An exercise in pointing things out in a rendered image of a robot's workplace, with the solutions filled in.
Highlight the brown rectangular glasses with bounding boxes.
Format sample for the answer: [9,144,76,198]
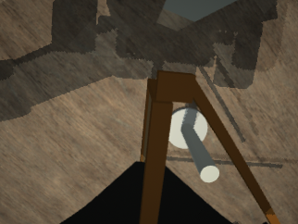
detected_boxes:
[139,70,280,224]

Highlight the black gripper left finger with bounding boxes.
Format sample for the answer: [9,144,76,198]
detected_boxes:
[59,161,145,224]

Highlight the grey post on round base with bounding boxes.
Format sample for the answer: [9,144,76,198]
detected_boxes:
[168,107,219,183]

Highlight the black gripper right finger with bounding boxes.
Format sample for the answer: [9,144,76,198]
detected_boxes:
[156,167,232,224]

